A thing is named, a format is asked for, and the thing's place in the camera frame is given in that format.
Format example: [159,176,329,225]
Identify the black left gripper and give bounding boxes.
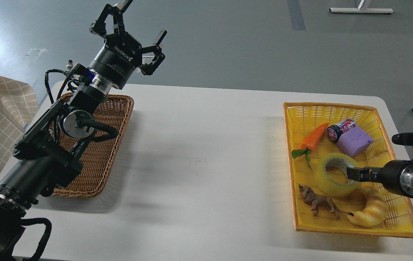
[88,0,168,90]

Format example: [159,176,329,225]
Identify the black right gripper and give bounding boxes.
[347,160,413,198]

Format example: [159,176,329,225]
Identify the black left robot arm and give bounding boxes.
[0,0,167,261]

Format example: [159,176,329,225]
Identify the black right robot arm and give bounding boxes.
[347,133,413,198]

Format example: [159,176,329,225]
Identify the purple foam block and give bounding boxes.
[336,126,374,158]

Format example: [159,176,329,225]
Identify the toy croissant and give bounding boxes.
[346,187,388,227]

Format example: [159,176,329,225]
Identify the brown toy lion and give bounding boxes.
[298,185,340,219]

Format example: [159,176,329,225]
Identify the orange toy carrot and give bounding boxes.
[291,123,329,170]

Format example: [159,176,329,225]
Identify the yellow plastic basket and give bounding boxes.
[283,102,413,239]

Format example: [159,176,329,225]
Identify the brown wicker basket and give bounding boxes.
[52,94,135,198]

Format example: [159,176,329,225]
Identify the white table leg base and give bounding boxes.
[329,0,394,15]

